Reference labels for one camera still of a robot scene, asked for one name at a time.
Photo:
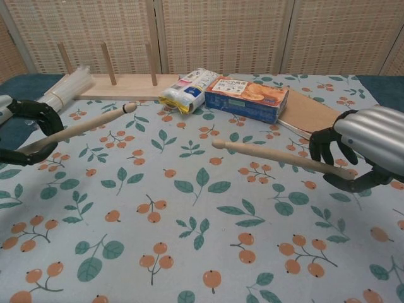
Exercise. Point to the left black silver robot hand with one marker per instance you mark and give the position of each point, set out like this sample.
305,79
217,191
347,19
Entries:
38,110

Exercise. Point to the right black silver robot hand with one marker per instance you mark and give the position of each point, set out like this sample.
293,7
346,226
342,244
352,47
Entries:
369,132

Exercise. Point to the wooden stick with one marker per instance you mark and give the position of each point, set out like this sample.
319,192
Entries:
277,155
91,121

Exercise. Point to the bundle of clear plastic straws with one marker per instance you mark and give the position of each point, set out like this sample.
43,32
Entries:
69,85

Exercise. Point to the brown cover notebook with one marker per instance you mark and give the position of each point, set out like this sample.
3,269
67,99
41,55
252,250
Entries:
312,113

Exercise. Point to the wooden three-peg rack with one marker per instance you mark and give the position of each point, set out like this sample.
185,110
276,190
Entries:
126,86

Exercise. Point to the orange biscuit box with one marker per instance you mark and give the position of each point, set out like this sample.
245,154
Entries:
246,98

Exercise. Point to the white snack bag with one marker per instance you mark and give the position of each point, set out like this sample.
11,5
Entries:
189,91

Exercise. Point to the woven bamboo folding screen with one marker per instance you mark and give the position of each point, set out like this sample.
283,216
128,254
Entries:
221,34

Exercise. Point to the floral print tablecloth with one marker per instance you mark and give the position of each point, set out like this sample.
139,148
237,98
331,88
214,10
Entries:
202,205

